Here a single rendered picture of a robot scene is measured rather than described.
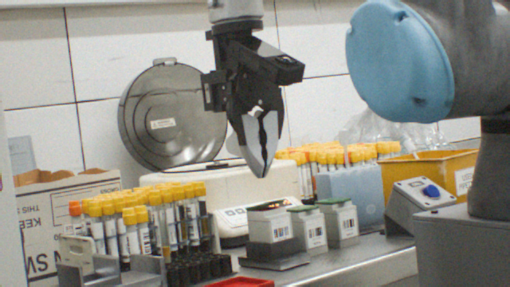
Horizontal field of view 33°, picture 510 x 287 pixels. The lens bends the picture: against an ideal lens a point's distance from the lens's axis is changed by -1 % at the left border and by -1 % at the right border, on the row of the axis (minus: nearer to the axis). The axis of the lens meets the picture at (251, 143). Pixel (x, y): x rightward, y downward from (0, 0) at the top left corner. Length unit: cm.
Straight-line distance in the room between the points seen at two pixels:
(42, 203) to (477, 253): 62
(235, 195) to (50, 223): 32
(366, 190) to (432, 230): 44
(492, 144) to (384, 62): 17
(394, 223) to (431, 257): 37
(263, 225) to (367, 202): 26
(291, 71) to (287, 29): 89
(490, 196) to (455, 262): 8
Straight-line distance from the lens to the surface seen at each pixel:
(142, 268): 103
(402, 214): 125
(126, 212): 106
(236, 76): 113
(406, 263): 119
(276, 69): 108
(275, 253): 114
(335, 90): 205
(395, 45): 77
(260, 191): 141
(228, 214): 137
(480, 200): 90
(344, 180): 132
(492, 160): 90
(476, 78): 80
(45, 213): 123
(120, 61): 170
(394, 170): 143
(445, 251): 92
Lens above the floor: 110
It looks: 3 degrees down
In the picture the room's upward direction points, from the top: 7 degrees counter-clockwise
